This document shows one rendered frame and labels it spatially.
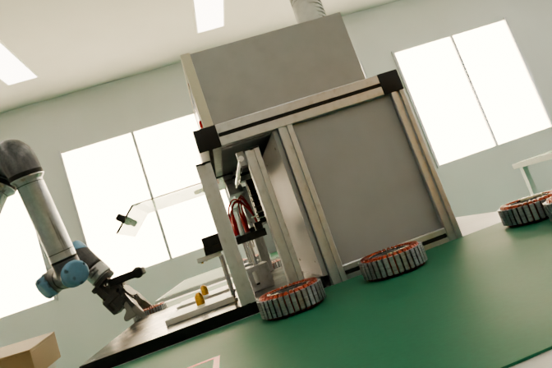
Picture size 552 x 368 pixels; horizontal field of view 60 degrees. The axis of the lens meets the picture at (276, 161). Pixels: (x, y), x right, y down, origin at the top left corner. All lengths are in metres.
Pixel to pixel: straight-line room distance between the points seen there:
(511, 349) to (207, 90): 0.85
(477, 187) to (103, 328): 4.87
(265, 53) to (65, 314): 5.31
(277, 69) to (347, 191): 0.33
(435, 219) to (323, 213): 0.23
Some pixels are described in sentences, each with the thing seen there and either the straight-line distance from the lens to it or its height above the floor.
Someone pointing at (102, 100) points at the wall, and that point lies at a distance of 6.33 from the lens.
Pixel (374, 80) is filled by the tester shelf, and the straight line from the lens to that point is 1.03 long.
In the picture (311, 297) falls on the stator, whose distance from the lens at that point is 0.78.
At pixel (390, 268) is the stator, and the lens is 0.80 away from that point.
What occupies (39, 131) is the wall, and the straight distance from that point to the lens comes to 6.44.
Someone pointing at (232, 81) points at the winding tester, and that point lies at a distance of 1.10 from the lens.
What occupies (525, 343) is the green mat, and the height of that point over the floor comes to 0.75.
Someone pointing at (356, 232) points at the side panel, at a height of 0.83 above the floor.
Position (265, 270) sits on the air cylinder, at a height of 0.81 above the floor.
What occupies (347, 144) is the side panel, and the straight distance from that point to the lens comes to 0.99.
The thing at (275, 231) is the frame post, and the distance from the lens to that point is 0.94.
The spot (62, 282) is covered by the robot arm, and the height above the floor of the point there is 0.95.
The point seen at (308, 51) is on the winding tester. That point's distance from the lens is 1.14.
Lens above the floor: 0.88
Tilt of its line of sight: 8 degrees up
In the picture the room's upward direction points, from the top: 19 degrees counter-clockwise
